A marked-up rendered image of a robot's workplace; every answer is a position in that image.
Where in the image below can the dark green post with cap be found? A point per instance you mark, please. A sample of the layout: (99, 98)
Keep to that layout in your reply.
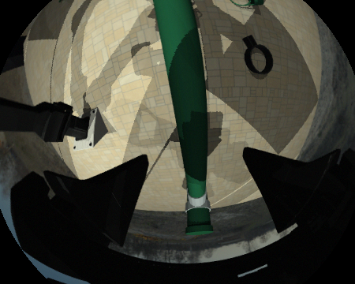
(198, 221)

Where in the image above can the dark green long cylinder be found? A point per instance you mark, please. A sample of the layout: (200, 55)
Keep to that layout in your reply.
(184, 63)

